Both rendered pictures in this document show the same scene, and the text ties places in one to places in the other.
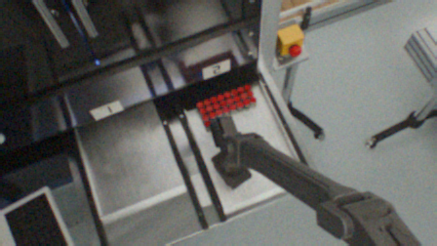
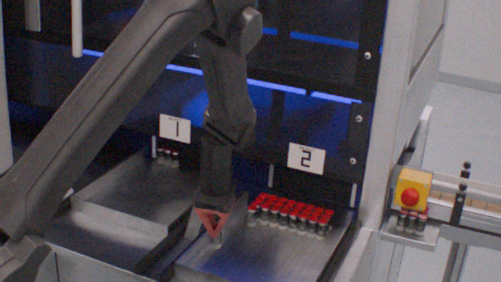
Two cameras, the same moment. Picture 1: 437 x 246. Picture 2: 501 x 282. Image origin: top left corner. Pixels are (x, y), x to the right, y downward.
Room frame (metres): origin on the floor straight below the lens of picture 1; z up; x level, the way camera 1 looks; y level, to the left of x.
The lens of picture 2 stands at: (-0.40, -0.69, 1.59)
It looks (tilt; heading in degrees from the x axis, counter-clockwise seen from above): 23 degrees down; 38
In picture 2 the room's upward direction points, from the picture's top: 4 degrees clockwise
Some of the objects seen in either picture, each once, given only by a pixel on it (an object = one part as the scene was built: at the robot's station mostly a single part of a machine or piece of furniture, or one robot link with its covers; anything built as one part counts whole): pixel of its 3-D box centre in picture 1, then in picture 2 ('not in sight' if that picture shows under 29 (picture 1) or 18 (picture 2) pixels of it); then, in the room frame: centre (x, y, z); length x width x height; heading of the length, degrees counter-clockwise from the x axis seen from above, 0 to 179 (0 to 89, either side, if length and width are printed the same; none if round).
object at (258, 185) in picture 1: (243, 143); (269, 247); (0.49, -0.07, 0.90); 0.34 x 0.26 x 0.04; 16
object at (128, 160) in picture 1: (126, 151); (156, 187); (0.50, 0.29, 0.90); 0.34 x 0.26 x 0.04; 17
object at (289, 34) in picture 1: (288, 38); (413, 188); (0.78, -0.24, 1.00); 0.08 x 0.07 x 0.07; 17
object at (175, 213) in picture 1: (186, 154); (205, 228); (0.48, 0.11, 0.87); 0.70 x 0.48 x 0.02; 107
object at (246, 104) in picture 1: (229, 111); (288, 220); (0.59, -0.04, 0.90); 0.18 x 0.02 x 0.05; 106
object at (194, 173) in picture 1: (197, 181); (183, 234); (0.38, 0.08, 0.91); 0.14 x 0.03 x 0.06; 16
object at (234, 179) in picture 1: (231, 165); (216, 180); (0.36, -0.02, 1.08); 0.10 x 0.07 x 0.07; 29
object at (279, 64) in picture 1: (283, 48); (412, 228); (0.82, -0.24, 0.87); 0.14 x 0.13 x 0.02; 17
